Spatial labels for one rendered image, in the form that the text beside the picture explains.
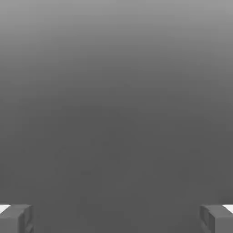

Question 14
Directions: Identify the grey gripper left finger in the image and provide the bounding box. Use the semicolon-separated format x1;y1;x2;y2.
0;204;35;233

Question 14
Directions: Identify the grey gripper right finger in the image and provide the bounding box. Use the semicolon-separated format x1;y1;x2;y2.
199;204;233;233

